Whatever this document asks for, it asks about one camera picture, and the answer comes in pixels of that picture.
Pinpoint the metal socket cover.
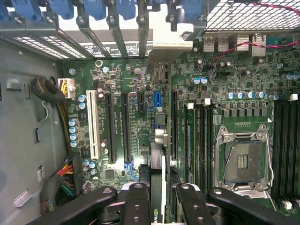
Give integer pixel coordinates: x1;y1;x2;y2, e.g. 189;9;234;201
231;182;279;211

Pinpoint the RAM stick with label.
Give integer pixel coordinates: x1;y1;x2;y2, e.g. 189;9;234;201
184;103;197;188

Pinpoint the CPU socket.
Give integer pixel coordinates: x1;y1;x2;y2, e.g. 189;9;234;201
215;125;275;190

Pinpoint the long black expansion slot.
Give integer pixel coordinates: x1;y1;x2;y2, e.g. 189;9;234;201
120;92;132;164
170;90;179;161
105;93;117;165

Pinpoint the white expansion slot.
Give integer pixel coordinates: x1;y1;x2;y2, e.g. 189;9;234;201
85;90;101;160

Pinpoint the short black expansion slot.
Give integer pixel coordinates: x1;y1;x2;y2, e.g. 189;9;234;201
137;92;146;113

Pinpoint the blue expansion slot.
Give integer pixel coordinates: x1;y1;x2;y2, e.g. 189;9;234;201
153;90;165;113

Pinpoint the white power connector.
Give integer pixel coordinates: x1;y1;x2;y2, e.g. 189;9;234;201
57;78;76;99

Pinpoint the green motherboard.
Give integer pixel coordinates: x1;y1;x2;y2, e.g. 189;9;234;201
62;35;300;221

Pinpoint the grey power supply unit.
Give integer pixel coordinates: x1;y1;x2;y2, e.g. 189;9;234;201
0;38;68;225

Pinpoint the black open PC case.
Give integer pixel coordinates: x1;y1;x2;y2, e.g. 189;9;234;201
0;0;300;68

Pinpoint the coloured wire bundle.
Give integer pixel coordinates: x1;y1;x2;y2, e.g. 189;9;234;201
41;159;82;211

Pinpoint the black braided power cable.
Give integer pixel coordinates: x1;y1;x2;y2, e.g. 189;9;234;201
30;76;72;155

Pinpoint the red and black twisted wire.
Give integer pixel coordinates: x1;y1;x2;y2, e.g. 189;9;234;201
206;1;300;68

